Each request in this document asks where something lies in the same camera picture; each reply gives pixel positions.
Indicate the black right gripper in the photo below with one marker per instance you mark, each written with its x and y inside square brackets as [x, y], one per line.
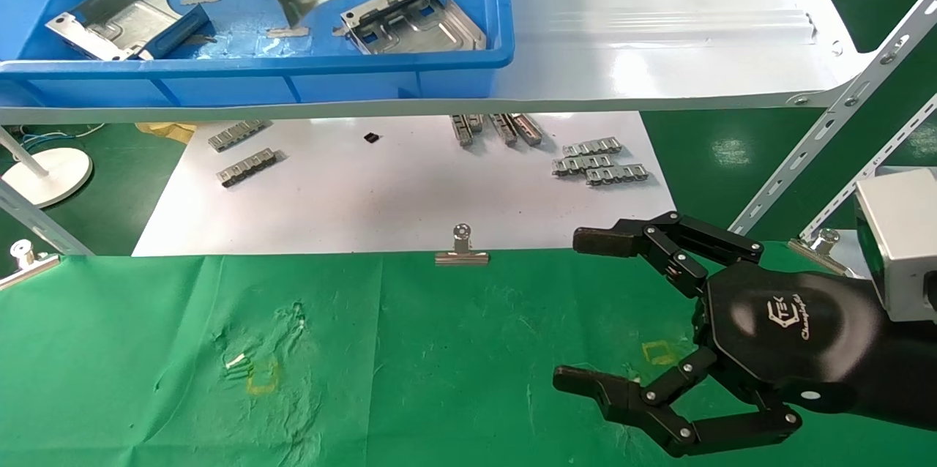
[790, 335]

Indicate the blue plastic bin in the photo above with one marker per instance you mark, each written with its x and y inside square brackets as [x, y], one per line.
[219, 83]

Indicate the silver binder clip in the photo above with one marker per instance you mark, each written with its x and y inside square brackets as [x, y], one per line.
[29, 269]
[461, 257]
[820, 253]

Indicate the yellowish crumpled paper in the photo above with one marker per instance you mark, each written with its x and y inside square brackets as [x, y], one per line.
[172, 130]

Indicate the ribbed sheet metal plate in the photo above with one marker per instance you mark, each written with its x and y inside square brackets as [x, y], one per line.
[417, 24]

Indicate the green table cloth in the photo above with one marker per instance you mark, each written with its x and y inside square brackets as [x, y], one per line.
[439, 364]

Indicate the white metal shelf rack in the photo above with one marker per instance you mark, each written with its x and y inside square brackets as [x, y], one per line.
[659, 50]

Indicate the white round stand base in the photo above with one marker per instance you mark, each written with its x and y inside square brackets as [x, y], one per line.
[47, 174]

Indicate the white debris scrap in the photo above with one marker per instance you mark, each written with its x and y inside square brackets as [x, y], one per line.
[236, 361]

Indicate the folded sheet metal bracket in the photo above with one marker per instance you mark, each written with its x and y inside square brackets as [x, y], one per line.
[124, 13]

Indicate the grey metal rail part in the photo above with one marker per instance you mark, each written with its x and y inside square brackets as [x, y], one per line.
[504, 129]
[593, 147]
[249, 167]
[238, 135]
[616, 174]
[476, 121]
[582, 164]
[527, 129]
[461, 130]

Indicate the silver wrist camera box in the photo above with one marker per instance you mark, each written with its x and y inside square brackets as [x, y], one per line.
[904, 247]

